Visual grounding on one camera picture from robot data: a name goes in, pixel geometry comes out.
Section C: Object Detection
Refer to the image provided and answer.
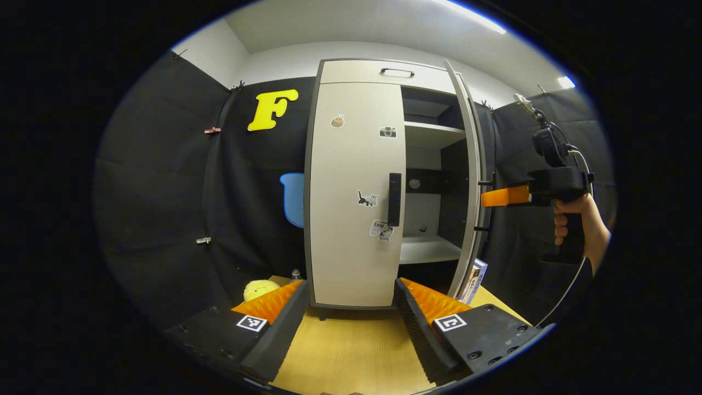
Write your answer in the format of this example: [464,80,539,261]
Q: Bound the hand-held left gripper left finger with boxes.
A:
[163,279,311,385]

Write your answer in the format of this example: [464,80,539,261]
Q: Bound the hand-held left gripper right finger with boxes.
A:
[393,277,545,387]

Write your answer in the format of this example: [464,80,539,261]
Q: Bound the black door handle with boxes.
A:
[475,172,497,242]
[388,173,402,227]

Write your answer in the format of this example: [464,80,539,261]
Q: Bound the headphone sticker shoe cabinet door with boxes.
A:
[444,59,489,300]

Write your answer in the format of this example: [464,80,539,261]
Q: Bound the grey double-door shoe cabinet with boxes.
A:
[303,58,494,321]

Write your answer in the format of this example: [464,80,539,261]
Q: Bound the camera sticker shoe cabinet door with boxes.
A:
[309,82,406,308]

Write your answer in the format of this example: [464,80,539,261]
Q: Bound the white cabinet shelf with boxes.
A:
[399,235,462,265]
[404,121,467,149]

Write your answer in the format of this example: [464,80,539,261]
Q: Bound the yellow plush toy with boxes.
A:
[243,279,281,302]

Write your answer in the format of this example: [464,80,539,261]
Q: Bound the white book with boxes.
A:
[462,258,489,306]

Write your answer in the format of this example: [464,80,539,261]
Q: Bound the black backdrop cloth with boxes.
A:
[93,50,618,330]

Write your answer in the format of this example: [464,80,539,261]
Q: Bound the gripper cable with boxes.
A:
[536,123,596,329]

